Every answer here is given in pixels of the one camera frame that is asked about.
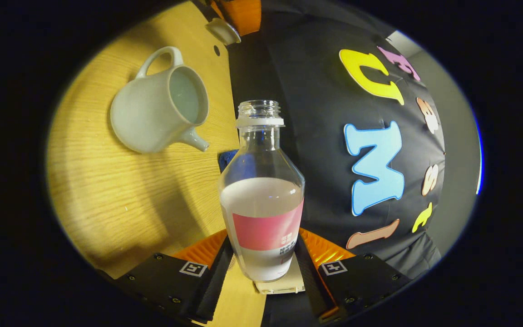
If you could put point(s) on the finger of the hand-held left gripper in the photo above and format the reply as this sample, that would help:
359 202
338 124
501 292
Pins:
218 9
243 16

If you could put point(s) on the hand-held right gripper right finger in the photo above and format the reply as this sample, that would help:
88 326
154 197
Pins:
311 281

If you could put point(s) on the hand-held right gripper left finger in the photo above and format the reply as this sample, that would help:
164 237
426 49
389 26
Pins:
211 286

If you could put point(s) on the clear water bottle pink label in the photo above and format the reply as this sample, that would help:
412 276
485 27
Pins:
261 204

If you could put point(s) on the white ceramic teacup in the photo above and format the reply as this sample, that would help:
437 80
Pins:
148 118

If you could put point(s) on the blue towel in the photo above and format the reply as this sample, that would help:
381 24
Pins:
226 159

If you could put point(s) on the black backdrop cloth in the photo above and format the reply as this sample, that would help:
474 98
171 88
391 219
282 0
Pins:
325 136

